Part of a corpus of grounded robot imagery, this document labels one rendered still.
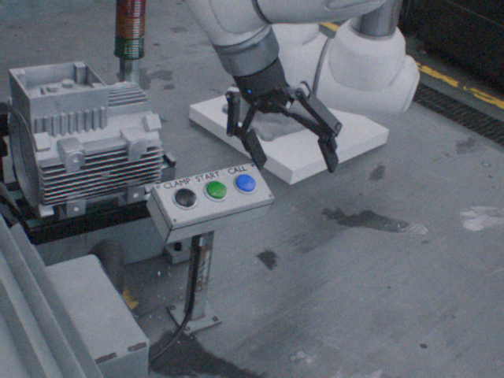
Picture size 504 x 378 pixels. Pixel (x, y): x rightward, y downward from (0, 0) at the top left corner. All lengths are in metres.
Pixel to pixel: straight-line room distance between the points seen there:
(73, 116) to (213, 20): 0.27
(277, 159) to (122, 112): 0.52
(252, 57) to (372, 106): 0.61
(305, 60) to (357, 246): 0.44
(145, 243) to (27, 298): 0.83
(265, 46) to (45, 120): 0.34
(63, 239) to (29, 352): 0.80
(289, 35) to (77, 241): 0.67
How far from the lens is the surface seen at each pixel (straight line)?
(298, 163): 1.52
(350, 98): 1.53
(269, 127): 1.60
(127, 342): 0.40
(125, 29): 1.42
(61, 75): 1.13
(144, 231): 1.21
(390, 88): 1.52
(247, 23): 0.92
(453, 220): 1.54
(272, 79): 1.00
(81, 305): 0.42
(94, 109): 1.06
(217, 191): 0.96
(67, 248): 1.16
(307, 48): 1.54
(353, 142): 1.65
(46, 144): 1.04
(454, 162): 1.76
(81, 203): 1.09
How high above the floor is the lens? 1.61
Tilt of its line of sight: 33 degrees down
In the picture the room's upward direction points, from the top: 9 degrees clockwise
